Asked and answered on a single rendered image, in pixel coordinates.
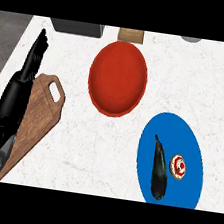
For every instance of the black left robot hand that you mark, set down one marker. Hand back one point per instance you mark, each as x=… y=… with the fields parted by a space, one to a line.
x=12 y=103

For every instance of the blue plate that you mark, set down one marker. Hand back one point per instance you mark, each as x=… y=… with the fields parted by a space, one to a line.
x=190 y=142

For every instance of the red bowl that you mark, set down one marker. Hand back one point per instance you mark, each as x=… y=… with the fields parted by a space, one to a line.
x=118 y=79

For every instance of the brown wooden cutting board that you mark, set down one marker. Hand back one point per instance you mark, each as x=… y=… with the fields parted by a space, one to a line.
x=39 y=114

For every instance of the grey round object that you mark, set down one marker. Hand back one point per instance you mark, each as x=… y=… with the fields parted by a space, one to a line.
x=191 y=39

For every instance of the dark grey appliance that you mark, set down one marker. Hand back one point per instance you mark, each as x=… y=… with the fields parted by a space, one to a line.
x=77 y=27

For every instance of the light brown wooden block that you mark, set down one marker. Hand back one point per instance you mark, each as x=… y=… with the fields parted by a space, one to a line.
x=131 y=35

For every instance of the dark purple eggplant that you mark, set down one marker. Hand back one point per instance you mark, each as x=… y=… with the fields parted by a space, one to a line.
x=159 y=171

